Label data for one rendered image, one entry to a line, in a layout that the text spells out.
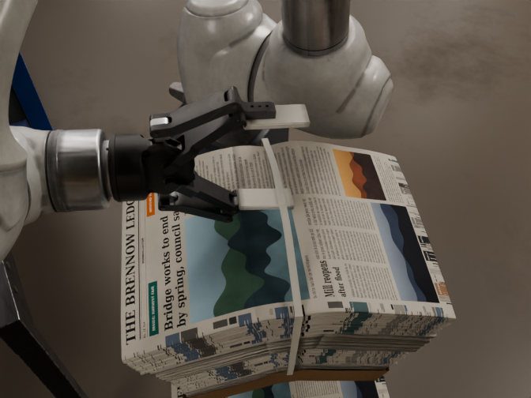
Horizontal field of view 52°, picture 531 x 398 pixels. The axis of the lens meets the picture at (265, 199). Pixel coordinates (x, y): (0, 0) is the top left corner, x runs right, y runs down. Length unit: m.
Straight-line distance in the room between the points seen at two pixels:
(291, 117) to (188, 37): 0.42
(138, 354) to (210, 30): 0.52
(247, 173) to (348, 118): 0.20
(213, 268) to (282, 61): 0.34
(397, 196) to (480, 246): 1.48
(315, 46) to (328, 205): 0.24
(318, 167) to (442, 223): 1.54
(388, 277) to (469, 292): 1.44
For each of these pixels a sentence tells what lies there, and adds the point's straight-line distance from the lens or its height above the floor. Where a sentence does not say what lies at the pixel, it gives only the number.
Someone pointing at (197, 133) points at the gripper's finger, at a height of 1.36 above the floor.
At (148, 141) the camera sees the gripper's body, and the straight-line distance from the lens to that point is 0.60.
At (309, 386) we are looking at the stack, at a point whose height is 0.83.
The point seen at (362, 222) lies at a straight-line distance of 0.76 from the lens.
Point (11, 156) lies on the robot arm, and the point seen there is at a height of 1.46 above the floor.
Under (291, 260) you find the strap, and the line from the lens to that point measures 0.65.
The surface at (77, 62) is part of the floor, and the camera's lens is 3.08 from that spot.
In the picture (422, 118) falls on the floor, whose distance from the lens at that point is 2.70.
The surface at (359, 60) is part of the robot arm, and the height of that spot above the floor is 1.26.
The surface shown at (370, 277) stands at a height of 1.17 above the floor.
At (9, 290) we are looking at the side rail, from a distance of 1.22.
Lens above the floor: 1.77
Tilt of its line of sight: 51 degrees down
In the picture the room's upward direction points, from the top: straight up
